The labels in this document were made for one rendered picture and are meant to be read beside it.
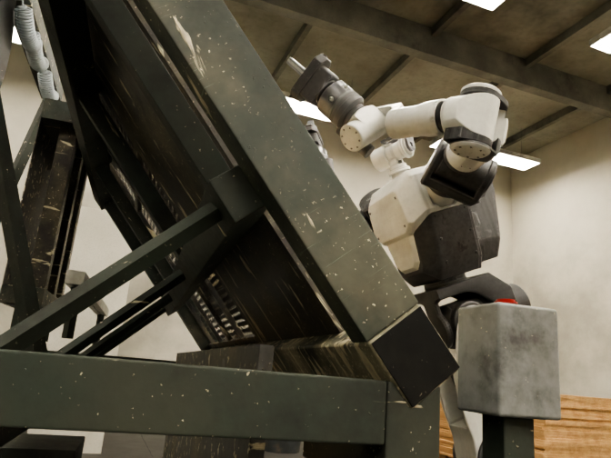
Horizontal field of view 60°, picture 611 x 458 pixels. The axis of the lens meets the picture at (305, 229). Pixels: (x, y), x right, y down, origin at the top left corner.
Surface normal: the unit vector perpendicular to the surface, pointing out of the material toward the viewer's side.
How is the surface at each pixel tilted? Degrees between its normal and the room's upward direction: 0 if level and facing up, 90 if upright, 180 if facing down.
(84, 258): 90
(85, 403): 90
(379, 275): 90
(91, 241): 90
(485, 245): 114
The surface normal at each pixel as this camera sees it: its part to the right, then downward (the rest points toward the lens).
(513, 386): 0.29, -0.22
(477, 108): -0.04, -0.18
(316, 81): -0.39, 0.05
